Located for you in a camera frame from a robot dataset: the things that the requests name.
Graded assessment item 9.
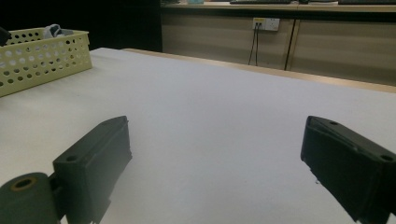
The black keyboard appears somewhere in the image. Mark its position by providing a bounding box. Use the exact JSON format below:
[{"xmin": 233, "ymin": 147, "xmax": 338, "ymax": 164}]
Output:
[{"xmin": 229, "ymin": 0, "xmax": 292, "ymax": 5}]

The long beige desk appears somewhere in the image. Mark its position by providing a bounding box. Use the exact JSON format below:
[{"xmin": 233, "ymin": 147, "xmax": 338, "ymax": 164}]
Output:
[{"xmin": 161, "ymin": 0, "xmax": 396, "ymax": 22}]

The black curtain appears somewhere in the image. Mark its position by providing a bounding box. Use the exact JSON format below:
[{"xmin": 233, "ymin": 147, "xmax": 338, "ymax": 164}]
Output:
[{"xmin": 0, "ymin": 0, "xmax": 163, "ymax": 53}]

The black wall cable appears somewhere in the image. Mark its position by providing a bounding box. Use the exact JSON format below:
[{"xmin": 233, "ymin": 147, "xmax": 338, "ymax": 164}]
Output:
[
  {"xmin": 255, "ymin": 22, "xmax": 262, "ymax": 67},
  {"xmin": 247, "ymin": 22, "xmax": 258, "ymax": 66}
]

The pale yellow perforated basket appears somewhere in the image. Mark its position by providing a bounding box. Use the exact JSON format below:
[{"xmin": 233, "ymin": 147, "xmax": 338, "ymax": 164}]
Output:
[{"xmin": 0, "ymin": 27, "xmax": 93, "ymax": 98}]

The white wall socket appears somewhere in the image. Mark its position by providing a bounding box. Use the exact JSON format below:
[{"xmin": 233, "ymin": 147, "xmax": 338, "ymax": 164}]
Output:
[{"xmin": 252, "ymin": 17, "xmax": 280, "ymax": 32}]

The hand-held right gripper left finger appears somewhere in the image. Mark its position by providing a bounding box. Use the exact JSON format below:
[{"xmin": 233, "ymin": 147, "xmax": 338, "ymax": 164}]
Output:
[{"xmin": 52, "ymin": 116, "xmax": 134, "ymax": 224}]

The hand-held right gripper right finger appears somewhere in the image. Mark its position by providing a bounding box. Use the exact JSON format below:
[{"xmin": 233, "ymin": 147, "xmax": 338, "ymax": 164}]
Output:
[{"xmin": 300, "ymin": 115, "xmax": 396, "ymax": 224}]

